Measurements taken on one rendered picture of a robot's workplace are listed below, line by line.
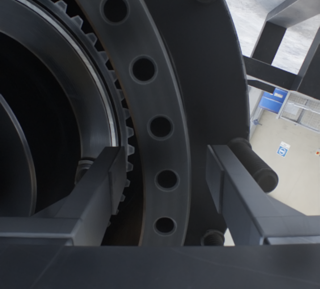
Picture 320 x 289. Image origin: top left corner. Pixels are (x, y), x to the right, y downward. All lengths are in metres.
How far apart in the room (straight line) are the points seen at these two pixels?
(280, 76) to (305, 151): 5.46
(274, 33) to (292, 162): 4.84
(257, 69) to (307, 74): 0.21
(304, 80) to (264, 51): 1.10
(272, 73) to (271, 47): 1.08
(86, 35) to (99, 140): 0.09
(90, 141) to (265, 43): 2.12
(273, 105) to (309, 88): 5.19
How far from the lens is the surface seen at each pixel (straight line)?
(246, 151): 0.17
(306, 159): 6.58
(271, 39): 2.28
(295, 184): 6.69
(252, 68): 1.18
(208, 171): 0.16
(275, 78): 1.22
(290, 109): 5.62
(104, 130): 0.22
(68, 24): 0.22
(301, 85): 1.19
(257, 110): 7.43
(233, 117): 0.19
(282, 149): 6.91
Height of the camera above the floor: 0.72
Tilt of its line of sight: 15 degrees up
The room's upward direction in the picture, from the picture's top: 160 degrees counter-clockwise
